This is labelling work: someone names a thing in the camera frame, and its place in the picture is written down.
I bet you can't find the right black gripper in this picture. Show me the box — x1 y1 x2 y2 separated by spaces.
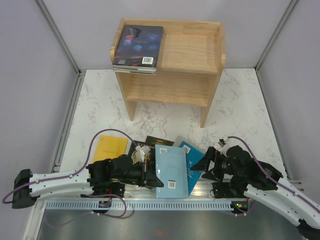
190 146 246 183

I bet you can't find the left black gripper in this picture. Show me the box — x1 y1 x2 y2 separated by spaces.
112 158 164 187

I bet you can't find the blue Jules Verne book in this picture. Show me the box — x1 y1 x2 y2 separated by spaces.
179 141 205 195

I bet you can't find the light blue thin book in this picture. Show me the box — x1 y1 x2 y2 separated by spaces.
155 144 189 199

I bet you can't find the navy blue hardcover book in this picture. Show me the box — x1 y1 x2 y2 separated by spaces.
113 65 157 75

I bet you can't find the dark purple planets book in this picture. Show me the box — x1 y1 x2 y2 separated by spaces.
112 24 164 69

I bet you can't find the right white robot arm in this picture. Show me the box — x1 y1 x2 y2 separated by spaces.
191 145 320 240

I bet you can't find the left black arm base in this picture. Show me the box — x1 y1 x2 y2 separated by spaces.
98 182 125 198

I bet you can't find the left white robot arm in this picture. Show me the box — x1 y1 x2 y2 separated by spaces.
10 154 164 209

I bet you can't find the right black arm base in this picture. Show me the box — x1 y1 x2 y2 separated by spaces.
212 182 247 199

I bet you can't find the black Moon and Sixpence book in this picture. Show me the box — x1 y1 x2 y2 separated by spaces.
128 140 144 158

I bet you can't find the green forest cover book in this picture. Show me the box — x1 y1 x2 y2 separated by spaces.
145 135 174 168

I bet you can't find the white Great Gatsby book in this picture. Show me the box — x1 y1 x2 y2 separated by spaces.
172 135 184 147

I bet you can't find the yellow paperback book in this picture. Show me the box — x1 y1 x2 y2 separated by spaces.
92 135 128 163

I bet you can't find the wooden two-tier shelf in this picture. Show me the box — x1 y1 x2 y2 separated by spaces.
110 18 226 128

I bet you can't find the aluminium front rail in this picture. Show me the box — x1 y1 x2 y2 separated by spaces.
34 178 308 201

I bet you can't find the slotted grey cable duct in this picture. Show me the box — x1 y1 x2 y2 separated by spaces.
45 199 240 211

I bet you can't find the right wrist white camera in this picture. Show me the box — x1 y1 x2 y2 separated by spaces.
218 138 230 149

